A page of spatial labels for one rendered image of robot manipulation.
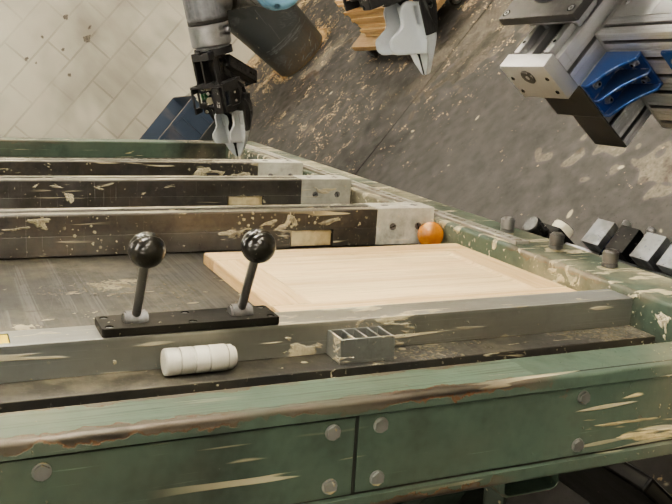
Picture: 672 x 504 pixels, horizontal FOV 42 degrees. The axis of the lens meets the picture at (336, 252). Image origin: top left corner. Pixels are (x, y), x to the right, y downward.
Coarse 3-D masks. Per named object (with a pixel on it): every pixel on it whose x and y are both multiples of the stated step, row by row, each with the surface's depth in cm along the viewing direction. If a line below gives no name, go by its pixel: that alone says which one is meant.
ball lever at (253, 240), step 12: (252, 240) 92; (264, 240) 92; (252, 252) 92; (264, 252) 92; (252, 264) 95; (252, 276) 96; (240, 300) 98; (228, 312) 100; (240, 312) 99; (252, 312) 100
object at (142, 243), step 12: (132, 240) 87; (144, 240) 87; (156, 240) 87; (132, 252) 87; (144, 252) 87; (156, 252) 87; (144, 264) 87; (156, 264) 88; (144, 276) 90; (144, 288) 92; (132, 312) 94; (144, 312) 95
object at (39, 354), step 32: (288, 320) 102; (320, 320) 102; (352, 320) 104; (384, 320) 105; (416, 320) 107; (448, 320) 109; (480, 320) 111; (512, 320) 114; (544, 320) 116; (576, 320) 118; (608, 320) 121; (0, 352) 87; (32, 352) 89; (64, 352) 90; (96, 352) 91; (128, 352) 93; (160, 352) 94; (256, 352) 99; (288, 352) 101; (320, 352) 103
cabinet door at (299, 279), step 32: (224, 256) 141; (288, 256) 143; (320, 256) 145; (352, 256) 147; (384, 256) 149; (416, 256) 151; (448, 256) 152; (480, 256) 152; (256, 288) 123; (288, 288) 124; (320, 288) 126; (352, 288) 127; (384, 288) 128; (416, 288) 129; (448, 288) 130; (480, 288) 132; (512, 288) 133; (544, 288) 133
